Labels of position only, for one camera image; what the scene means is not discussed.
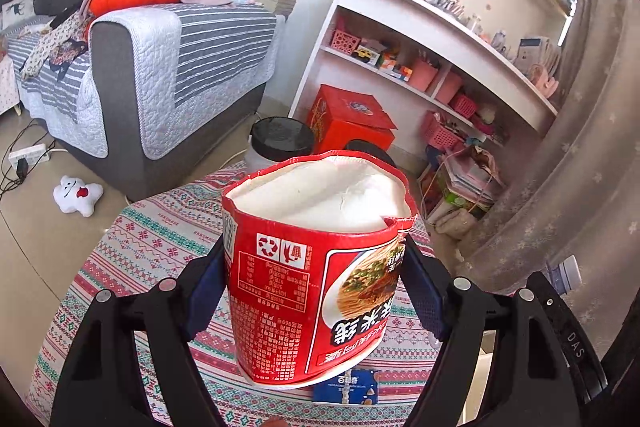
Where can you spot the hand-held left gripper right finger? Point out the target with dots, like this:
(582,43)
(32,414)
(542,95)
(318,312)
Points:
(425,297)

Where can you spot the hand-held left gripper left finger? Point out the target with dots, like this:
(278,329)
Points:
(205,302)

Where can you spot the clear plastic bottle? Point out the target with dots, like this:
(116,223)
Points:
(565,277)

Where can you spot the red instant noodle cup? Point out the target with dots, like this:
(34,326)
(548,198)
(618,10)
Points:
(280,287)

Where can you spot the patterned tablecloth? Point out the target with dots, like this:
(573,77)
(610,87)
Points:
(150,247)

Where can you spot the blue snack packet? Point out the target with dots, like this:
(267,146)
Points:
(350,387)

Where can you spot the plastic jar black lid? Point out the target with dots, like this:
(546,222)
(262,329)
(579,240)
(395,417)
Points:
(370,147)
(280,139)

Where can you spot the pink plastic basket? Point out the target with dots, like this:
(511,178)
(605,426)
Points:
(440,134)

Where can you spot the white plush toy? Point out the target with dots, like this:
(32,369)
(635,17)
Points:
(77,197)

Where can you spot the floral lace curtain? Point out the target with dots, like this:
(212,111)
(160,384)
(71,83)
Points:
(565,157)

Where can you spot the red cardboard box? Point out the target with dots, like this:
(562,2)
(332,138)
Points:
(350,127)

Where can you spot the small pink basket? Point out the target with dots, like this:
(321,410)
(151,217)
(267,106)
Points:
(464,105)

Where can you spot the pink storage container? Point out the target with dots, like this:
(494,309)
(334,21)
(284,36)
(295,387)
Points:
(448,88)

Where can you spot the pink pen holder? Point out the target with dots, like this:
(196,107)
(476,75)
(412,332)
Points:
(423,74)

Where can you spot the black power adapter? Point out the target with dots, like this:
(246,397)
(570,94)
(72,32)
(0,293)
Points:
(21,168)

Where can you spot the white power strip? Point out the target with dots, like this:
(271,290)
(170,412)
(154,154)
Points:
(29,154)

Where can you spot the grey sofa striped cover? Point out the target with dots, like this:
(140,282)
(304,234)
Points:
(150,72)

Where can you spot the yellow toy truck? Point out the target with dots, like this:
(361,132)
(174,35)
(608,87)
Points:
(364,55)

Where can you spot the pink lattice box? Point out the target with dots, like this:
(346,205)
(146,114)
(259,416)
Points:
(345,41)

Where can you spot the white bookshelf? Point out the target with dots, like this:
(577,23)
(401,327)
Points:
(395,2)

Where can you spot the patterned garment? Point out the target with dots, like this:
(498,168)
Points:
(55,42)

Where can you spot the white printed pillow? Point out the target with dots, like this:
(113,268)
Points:
(17,9)

